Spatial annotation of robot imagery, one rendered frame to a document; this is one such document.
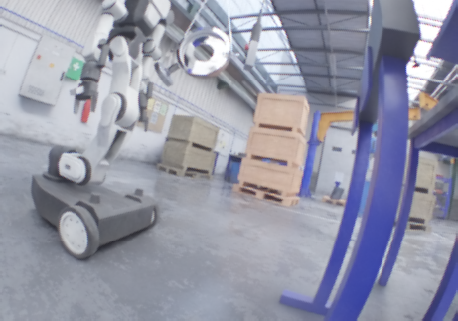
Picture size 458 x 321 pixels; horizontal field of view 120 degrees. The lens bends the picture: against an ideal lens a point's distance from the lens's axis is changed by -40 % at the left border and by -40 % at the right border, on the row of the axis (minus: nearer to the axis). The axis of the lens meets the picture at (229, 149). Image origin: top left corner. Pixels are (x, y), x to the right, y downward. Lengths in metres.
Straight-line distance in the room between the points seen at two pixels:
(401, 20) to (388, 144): 0.20
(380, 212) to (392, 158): 0.09
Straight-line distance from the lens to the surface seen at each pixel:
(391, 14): 0.41
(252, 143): 4.36
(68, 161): 1.16
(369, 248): 0.38
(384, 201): 0.37
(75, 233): 0.89
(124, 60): 1.10
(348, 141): 13.50
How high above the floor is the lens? 0.48
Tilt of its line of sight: 4 degrees up
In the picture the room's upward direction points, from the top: 13 degrees clockwise
